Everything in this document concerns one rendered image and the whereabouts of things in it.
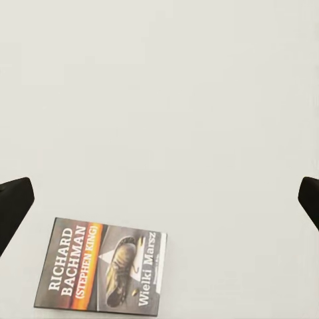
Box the hardback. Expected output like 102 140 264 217
33 217 167 317

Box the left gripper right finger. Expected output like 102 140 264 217
298 176 319 230

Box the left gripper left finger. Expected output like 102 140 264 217
0 177 35 256

